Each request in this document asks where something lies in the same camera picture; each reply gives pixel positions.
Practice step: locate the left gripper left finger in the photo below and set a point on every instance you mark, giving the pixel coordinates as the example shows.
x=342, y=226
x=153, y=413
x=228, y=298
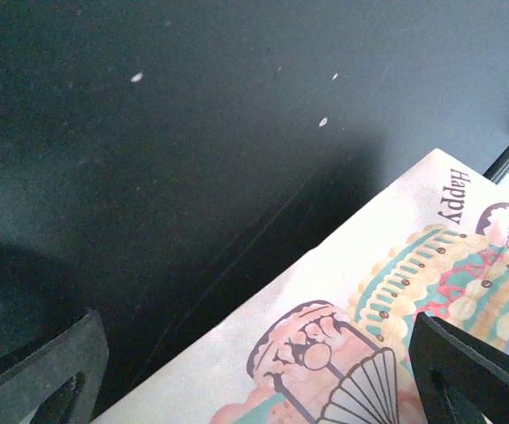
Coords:
x=59, y=382

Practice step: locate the printed Cream Bear paper bag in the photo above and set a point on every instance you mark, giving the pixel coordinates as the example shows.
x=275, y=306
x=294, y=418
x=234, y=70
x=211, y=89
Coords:
x=331, y=340

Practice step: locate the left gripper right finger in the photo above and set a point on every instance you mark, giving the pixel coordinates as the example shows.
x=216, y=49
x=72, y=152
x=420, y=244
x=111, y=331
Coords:
x=460, y=378

